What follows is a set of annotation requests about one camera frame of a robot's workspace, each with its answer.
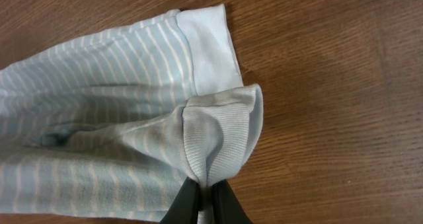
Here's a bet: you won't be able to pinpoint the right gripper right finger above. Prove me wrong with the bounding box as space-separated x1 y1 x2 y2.
211 180 252 224

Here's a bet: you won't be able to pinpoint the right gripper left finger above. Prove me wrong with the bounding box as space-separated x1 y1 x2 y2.
159 177 201 224

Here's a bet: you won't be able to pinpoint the light blue striped baby pants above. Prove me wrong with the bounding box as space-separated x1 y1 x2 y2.
1 5 264 221

